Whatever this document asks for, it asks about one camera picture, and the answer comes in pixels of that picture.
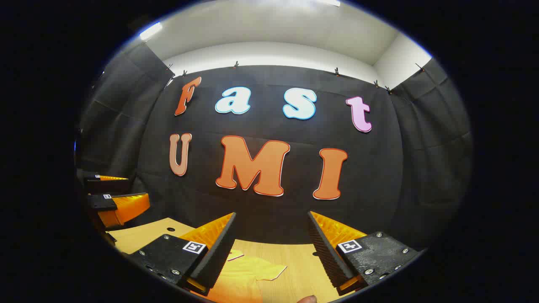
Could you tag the black backdrop cloth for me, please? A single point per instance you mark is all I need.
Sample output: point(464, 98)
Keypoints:
point(273, 122)

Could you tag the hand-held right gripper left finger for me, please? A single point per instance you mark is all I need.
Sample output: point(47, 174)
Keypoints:
point(219, 248)

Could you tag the orange T-shirt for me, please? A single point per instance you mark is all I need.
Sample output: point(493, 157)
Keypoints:
point(248, 273)

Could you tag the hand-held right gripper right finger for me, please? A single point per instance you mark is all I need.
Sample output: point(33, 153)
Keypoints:
point(326, 252)

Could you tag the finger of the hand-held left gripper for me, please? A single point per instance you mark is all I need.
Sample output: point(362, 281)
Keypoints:
point(101, 203)
point(105, 186)

